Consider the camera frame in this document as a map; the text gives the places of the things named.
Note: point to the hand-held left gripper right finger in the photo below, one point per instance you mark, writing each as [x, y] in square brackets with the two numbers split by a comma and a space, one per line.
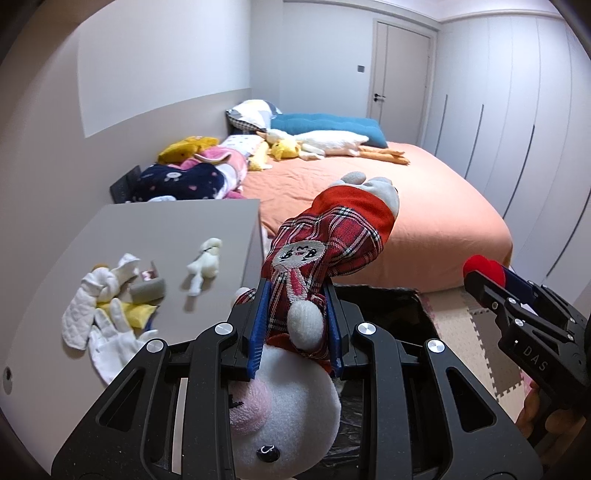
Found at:
[334, 332]

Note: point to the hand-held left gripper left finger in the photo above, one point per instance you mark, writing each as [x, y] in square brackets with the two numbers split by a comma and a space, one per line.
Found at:
[258, 332]

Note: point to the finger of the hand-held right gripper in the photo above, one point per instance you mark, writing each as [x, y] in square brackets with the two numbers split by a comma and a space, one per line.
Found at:
[519, 286]
[489, 295]

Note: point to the red plush toy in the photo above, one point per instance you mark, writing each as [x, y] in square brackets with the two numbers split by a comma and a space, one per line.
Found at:
[485, 267]

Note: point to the small white plush toy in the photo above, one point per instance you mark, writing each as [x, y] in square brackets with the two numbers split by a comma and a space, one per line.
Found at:
[205, 263]

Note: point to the plush rabbit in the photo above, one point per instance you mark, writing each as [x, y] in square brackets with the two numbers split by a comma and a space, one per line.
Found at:
[323, 240]

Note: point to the grey roll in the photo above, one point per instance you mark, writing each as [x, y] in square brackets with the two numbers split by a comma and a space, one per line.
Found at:
[147, 290]

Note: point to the yellow cloth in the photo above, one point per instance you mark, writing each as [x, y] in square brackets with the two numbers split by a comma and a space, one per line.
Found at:
[136, 316]

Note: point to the small clear round object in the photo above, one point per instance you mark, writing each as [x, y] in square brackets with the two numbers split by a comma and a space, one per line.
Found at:
[148, 272]

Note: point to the white cotton glove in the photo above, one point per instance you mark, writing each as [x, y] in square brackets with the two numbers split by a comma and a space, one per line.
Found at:
[117, 344]

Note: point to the white knotted cloth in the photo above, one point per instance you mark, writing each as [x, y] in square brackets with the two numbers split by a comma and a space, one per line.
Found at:
[108, 281]

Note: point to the white quilted mitt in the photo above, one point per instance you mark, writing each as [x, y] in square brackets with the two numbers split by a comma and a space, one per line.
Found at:
[78, 323]

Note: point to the person's right hand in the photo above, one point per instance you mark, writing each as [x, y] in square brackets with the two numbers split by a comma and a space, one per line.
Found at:
[530, 415]

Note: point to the foam floor mat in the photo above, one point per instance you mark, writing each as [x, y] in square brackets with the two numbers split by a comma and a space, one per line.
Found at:
[471, 332]

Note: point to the bed with orange sheet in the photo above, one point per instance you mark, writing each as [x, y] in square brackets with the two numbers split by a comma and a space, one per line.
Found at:
[415, 207]

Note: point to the white printed cloth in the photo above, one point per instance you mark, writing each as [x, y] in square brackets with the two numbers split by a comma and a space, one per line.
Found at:
[161, 199]

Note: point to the pink blanket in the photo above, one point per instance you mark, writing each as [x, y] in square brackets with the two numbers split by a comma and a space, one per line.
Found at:
[233, 168]

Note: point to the navy printed blanket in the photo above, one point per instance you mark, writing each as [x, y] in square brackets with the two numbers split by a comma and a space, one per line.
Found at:
[184, 182]

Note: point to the white wardrobe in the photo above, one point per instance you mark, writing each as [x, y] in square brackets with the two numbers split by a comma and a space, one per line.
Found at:
[517, 115]

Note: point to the small brown plush toy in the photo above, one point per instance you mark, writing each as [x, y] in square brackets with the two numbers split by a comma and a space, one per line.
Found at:
[99, 267]

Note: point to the yellow duck plush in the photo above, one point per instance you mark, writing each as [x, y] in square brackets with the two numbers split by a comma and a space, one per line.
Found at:
[284, 150]

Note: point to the white polka dot pillow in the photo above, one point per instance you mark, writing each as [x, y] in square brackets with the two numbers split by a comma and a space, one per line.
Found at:
[242, 143]

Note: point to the white goose plush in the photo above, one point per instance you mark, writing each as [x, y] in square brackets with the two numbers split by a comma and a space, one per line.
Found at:
[332, 141]

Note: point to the mustard plush toy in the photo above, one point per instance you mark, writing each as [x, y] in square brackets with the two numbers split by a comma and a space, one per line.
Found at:
[184, 148]

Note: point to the teal cushion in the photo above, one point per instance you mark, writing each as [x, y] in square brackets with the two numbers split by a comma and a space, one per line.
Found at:
[323, 123]

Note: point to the patterned pillow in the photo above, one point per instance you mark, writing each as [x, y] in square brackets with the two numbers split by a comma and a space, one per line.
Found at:
[251, 114]

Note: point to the beige door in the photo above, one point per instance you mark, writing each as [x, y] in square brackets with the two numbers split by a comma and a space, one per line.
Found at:
[401, 83]

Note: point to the round table grommet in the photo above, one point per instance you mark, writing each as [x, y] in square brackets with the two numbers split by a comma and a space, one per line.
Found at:
[7, 381]

